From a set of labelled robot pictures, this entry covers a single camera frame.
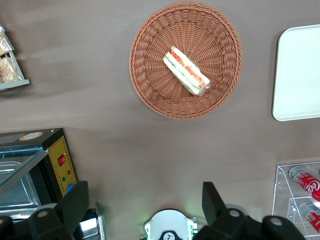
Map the steel warmer pan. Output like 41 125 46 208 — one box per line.
0 161 43 216

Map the triangle sandwich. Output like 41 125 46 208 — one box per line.
162 45 211 98

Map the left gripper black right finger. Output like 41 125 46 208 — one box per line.
192 181 305 240

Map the clear acrylic bottle rack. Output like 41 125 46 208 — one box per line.
271 161 320 240

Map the cream plastic tray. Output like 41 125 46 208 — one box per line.
271 24 320 122

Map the clear bag of crackers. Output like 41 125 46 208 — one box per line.
0 56 23 84
0 26 14 58

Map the grey metal snack rack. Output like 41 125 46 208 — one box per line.
0 24 31 93

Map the red Coca-Cola bottle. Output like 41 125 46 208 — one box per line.
298 201 320 234
288 166 320 202

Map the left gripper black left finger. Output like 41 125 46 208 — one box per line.
0 180 90 240

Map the steel warmer side drawer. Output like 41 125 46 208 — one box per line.
79 201 108 240

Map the large brown wicker basket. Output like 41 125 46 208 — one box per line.
128 1 244 120

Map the black food warmer yellow panel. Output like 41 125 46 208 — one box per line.
0 127 79 222

